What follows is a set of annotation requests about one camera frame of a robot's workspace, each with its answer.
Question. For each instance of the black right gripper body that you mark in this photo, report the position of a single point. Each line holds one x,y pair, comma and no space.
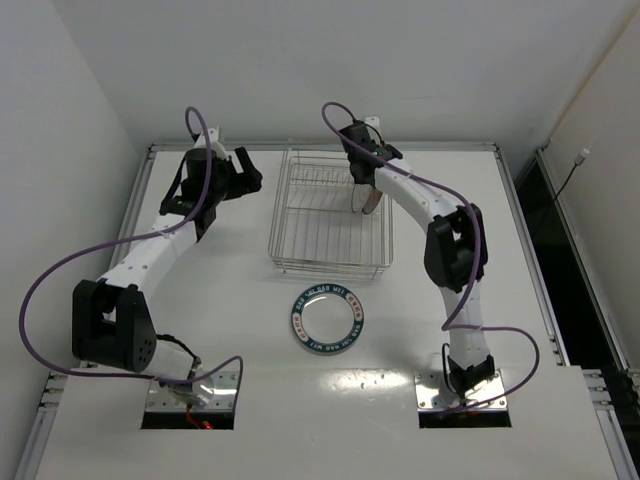
361,175

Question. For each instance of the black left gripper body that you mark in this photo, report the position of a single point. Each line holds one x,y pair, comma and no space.
236,175

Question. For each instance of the orange sunburst plate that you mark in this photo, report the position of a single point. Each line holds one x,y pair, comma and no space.
371,202

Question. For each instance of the teal rimmed text plate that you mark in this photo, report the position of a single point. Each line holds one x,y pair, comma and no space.
327,319

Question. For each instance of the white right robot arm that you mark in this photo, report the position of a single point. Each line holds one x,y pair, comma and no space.
455,250

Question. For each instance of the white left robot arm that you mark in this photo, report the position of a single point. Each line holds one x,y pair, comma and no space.
111,320

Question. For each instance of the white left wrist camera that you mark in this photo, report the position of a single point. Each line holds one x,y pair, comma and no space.
210,138

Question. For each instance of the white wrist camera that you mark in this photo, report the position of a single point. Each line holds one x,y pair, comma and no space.
210,138
373,124

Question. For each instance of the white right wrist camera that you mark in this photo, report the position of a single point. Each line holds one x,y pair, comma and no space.
373,124

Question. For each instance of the aluminium table frame rail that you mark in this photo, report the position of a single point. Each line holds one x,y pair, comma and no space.
589,339

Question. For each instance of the silver wire dish rack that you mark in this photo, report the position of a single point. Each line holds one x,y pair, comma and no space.
313,230

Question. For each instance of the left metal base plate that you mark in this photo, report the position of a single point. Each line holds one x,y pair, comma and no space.
215,394

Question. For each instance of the metal base plate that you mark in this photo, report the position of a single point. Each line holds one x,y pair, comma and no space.
215,394
432,395

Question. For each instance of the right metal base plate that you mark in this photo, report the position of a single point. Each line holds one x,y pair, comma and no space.
432,395

